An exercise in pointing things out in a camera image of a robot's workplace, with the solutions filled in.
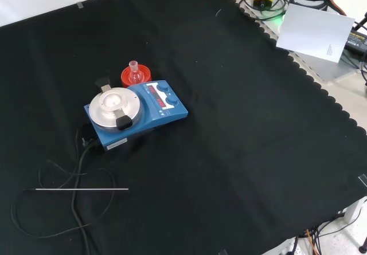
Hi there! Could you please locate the thick black power cable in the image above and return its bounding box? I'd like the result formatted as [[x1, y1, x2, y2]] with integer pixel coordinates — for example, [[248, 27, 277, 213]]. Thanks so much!
[[70, 123, 100, 255]]

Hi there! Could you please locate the clear round-bottom flask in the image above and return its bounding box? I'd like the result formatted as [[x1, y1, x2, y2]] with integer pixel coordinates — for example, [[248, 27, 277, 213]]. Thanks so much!
[[128, 60, 143, 85]]

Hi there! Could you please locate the white table leg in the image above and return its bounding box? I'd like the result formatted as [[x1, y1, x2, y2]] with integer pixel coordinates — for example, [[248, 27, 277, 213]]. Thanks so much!
[[342, 199, 367, 224]]

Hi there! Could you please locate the black power adapter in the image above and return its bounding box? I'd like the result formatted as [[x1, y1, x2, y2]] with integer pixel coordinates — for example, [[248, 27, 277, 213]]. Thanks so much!
[[343, 27, 367, 52]]

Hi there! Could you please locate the thin silver rod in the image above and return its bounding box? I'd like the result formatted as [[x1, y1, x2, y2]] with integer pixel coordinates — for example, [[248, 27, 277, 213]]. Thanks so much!
[[24, 187, 130, 191]]

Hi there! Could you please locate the pale board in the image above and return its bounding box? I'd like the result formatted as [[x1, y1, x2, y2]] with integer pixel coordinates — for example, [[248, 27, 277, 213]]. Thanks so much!
[[275, 3, 356, 64]]

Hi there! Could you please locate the black cloth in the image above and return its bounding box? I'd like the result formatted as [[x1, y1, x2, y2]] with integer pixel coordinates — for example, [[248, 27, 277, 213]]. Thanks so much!
[[0, 0, 367, 255]]

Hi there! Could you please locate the red rubber flask ring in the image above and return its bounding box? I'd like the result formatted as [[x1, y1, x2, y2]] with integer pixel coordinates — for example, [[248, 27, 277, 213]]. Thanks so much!
[[120, 65, 153, 89]]

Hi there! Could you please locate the heater with blue base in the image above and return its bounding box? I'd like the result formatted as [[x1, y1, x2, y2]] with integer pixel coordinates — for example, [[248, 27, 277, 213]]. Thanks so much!
[[83, 77, 189, 152]]

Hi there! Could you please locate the thin black cable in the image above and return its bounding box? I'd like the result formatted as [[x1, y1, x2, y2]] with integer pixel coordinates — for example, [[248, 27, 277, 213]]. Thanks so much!
[[10, 128, 117, 238]]

